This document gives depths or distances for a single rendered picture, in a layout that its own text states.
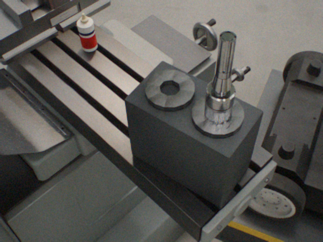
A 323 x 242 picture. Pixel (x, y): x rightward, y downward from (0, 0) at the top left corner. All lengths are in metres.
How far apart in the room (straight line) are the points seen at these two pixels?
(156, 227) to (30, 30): 0.84
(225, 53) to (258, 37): 1.91
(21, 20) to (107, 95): 0.28
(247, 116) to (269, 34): 1.82
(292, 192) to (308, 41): 1.42
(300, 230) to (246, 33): 1.38
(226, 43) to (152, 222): 1.11
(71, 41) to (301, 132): 0.73
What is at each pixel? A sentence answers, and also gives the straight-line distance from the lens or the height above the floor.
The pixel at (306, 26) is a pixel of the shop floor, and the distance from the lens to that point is 2.68.
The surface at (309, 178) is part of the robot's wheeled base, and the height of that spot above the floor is 0.57.
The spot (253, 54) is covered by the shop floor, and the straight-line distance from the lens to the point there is 2.45.
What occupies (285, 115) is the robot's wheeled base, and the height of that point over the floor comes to 0.59.
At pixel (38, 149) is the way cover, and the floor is 0.86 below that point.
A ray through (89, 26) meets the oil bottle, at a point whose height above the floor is 0.99.
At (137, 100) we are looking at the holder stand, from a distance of 0.80.
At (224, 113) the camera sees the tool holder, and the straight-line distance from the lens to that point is 0.73.
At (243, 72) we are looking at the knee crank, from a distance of 1.67.
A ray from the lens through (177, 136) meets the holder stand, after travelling 0.77.
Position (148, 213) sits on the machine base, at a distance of 1.66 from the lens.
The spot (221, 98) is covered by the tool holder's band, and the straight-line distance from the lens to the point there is 0.70.
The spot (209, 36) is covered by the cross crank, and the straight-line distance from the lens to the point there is 1.60.
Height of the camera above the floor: 1.71
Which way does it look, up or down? 54 degrees down
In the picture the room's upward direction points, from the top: 2 degrees counter-clockwise
